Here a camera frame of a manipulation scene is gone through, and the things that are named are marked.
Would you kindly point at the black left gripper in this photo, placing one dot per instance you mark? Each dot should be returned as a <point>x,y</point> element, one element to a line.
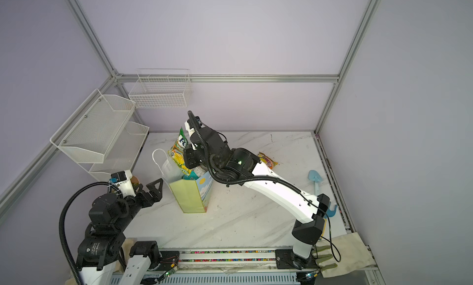
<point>156,196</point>

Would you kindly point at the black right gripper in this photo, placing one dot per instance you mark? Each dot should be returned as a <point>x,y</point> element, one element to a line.
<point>188,158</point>

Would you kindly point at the green Fox's spring tea bag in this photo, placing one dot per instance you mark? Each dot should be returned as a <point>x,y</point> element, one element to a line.
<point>176,153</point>

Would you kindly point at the teal snack pack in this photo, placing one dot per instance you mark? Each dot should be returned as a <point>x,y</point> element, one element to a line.
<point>191,176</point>

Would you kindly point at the floral paper gift bag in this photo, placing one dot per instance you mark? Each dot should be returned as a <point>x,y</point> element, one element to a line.
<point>191,195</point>

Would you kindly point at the red Fox's fruits candy bag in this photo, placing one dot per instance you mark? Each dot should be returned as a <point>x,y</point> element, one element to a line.
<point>270,163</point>

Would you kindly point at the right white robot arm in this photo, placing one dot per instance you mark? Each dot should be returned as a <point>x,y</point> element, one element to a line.
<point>239,166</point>

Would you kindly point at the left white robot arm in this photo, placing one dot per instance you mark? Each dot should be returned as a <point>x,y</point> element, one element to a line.
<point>110,215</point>

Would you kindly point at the potted green plant cup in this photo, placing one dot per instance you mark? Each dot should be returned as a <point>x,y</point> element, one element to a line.
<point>135,181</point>

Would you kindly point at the white mesh two-tier shelf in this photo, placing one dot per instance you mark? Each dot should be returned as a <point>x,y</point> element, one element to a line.
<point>101,136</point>

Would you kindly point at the light blue toy shovel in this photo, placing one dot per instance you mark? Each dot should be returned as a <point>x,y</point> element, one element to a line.
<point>316,178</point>

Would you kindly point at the blue toy rake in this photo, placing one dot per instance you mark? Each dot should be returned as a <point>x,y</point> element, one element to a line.
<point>331,221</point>

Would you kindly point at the white green-fingered glove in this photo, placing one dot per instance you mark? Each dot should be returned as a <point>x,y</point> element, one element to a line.
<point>348,253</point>

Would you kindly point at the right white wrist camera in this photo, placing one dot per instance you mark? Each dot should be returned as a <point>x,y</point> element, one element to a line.
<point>190,128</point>

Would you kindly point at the white wire wall basket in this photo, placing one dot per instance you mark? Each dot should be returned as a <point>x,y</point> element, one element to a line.
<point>161,88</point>

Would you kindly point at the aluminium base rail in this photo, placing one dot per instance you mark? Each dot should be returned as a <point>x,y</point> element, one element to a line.
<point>247,266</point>

